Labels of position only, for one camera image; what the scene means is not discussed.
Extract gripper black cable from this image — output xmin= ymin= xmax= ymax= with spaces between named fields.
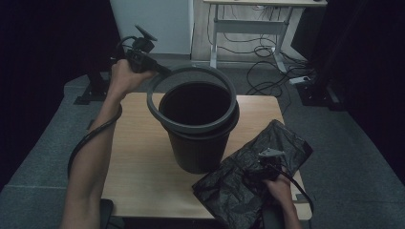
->
xmin=272 ymin=164 xmax=315 ymax=215
xmin=66 ymin=35 xmax=139 ymax=179

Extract black stand with base plate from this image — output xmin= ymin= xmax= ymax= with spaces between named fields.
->
xmin=74 ymin=63 xmax=117 ymax=106
xmin=295 ymin=0 xmax=348 ymax=113

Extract black curtain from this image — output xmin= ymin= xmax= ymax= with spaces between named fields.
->
xmin=0 ymin=0 xmax=128 ymax=192
xmin=290 ymin=0 xmax=405 ymax=187

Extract white metal frame desk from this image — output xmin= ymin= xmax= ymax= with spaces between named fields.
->
xmin=202 ymin=0 xmax=329 ymax=74

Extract person's left hand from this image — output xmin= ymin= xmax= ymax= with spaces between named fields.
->
xmin=108 ymin=58 xmax=158 ymax=100

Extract white cabinet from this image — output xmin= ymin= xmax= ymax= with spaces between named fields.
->
xmin=109 ymin=0 xmax=195 ymax=56

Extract black plastic garbage bag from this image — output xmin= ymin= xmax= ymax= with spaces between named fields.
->
xmin=191 ymin=118 xmax=314 ymax=229

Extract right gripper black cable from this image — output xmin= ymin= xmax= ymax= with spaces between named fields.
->
xmin=272 ymin=164 xmax=315 ymax=215

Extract white power strip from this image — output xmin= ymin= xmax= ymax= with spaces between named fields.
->
xmin=288 ymin=75 xmax=311 ymax=86

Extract black plastic trash bin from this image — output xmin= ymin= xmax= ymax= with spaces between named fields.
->
xmin=158 ymin=80 xmax=241 ymax=175

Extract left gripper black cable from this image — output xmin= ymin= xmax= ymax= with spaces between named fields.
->
xmin=66 ymin=35 xmax=139 ymax=179

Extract black chair armrest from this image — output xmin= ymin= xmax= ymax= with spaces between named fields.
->
xmin=261 ymin=204 xmax=287 ymax=229
xmin=99 ymin=198 xmax=115 ymax=229

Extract person's right hand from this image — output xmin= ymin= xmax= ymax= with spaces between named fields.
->
xmin=263 ymin=176 xmax=294 ymax=208

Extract black floor cables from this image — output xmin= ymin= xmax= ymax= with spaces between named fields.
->
xmin=206 ymin=4 xmax=317 ymax=115

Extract grey bin rim ring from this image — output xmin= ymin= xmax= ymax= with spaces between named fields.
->
xmin=146 ymin=63 xmax=238 ymax=135

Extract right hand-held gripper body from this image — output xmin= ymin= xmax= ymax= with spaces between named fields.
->
xmin=258 ymin=148 xmax=286 ymax=181

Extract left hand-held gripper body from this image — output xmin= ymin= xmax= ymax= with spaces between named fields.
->
xmin=125 ymin=25 xmax=159 ymax=73

